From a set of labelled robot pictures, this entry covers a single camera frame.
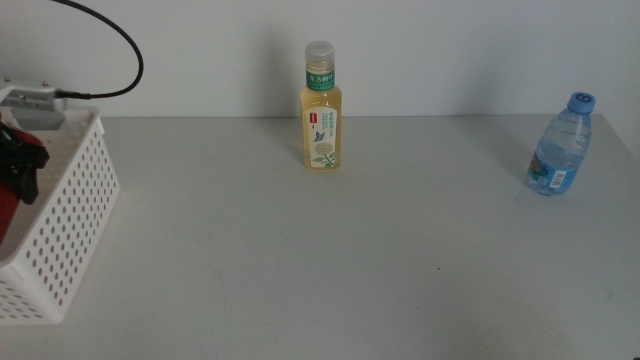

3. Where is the red cola can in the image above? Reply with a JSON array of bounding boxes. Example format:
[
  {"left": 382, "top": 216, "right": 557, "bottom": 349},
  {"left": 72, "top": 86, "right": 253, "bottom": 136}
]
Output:
[{"left": 0, "top": 124, "right": 45, "bottom": 246}]

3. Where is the yellow tea bottle green label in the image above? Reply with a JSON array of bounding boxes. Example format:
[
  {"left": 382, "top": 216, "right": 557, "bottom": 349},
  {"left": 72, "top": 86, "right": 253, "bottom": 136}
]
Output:
[{"left": 299, "top": 40, "right": 343, "bottom": 172}]

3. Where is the clear water bottle blue cap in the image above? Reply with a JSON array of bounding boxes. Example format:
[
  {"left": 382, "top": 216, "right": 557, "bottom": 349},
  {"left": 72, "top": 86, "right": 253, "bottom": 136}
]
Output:
[{"left": 525, "top": 91, "right": 597, "bottom": 197}]

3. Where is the white perforated plastic basket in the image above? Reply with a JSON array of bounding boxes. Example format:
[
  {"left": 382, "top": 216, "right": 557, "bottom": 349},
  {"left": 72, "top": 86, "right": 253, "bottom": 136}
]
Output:
[{"left": 0, "top": 105, "right": 122, "bottom": 325}]

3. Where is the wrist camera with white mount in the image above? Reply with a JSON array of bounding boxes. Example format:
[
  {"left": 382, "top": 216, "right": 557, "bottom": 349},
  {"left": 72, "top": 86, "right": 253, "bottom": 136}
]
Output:
[{"left": 0, "top": 76, "right": 69, "bottom": 113}]

